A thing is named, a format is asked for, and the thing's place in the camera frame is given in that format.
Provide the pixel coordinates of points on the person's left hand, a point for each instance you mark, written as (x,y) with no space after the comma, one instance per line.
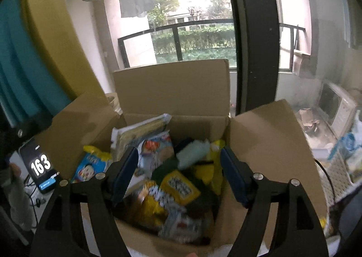
(15,170)

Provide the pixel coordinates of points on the yellow black snack packet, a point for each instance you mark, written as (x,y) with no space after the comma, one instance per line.
(208,173)

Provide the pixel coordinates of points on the white biscuit packet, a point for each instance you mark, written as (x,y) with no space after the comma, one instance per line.
(135,135)

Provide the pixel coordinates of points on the tablet with clock display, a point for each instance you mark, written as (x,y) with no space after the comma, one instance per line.
(39,166)

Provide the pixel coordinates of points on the person's left forearm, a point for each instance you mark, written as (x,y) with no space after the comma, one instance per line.
(19,203)

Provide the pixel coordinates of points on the light blue small packet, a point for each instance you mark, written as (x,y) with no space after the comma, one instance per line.
(193,152)

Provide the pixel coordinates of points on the blue yellow snack packet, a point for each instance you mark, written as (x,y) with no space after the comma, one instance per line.
(89,165)

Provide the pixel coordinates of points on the brown cardboard box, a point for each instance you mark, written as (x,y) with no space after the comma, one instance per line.
(175,90)

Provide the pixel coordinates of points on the white plastic basket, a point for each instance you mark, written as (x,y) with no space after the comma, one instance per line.
(339,173)

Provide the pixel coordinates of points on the black balcony railing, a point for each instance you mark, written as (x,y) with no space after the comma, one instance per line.
(177,44)

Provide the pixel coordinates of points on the teal curtain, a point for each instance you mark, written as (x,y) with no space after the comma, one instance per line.
(25,61)

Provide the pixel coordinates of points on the green yellow snack bag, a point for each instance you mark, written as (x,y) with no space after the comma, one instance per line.
(179,187)

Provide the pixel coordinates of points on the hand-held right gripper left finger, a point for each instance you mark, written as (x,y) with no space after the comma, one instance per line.
(124,177)

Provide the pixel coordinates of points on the yellow curtain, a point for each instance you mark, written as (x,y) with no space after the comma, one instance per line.
(62,33)

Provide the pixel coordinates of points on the blue white plastic packet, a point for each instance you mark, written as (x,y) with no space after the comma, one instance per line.
(346,142)

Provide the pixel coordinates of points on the black window frame post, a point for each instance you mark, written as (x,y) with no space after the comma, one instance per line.
(254,33)

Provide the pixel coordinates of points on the crumpled cardboard scrap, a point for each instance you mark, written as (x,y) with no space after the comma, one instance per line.
(306,115)

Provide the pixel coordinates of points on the white microwave oven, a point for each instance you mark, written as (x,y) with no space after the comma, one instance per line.
(336,104)

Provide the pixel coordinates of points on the pink white snack packet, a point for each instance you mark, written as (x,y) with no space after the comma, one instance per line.
(183,226)

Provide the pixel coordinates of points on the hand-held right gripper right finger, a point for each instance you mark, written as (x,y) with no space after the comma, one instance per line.
(234,177)

